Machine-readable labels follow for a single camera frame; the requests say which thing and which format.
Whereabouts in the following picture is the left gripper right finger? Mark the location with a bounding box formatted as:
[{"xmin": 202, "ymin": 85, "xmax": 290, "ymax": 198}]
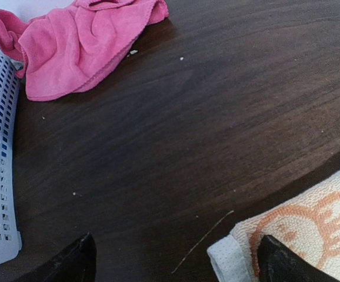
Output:
[{"xmin": 257, "ymin": 235, "xmax": 338, "ymax": 282}]

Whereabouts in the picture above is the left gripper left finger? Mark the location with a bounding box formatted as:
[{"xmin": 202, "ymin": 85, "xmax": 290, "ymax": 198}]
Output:
[{"xmin": 15, "ymin": 233, "xmax": 97, "ymax": 281}]

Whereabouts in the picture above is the orange bunny pattern towel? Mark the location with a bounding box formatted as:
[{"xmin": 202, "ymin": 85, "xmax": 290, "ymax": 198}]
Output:
[{"xmin": 207, "ymin": 170, "xmax": 340, "ymax": 281}]

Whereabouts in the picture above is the pink crumpled towel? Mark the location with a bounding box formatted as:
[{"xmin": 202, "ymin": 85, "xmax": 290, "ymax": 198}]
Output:
[{"xmin": 0, "ymin": 1, "xmax": 169, "ymax": 102}]

